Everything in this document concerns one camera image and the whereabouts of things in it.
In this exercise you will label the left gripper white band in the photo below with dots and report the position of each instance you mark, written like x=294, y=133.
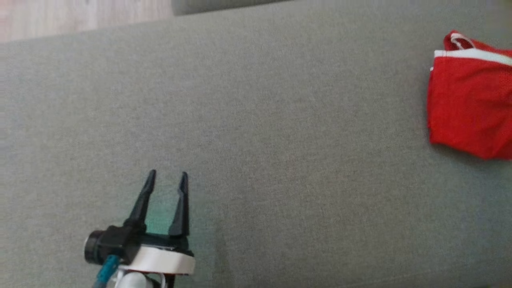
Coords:
x=164, y=260

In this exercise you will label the red shorts with white trim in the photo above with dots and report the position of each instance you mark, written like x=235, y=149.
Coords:
x=468, y=108

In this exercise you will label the large grey sofa seat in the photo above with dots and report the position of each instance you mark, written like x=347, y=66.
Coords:
x=280, y=160

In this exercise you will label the grey sofa cushion with seam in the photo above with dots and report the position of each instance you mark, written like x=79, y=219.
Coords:
x=208, y=6

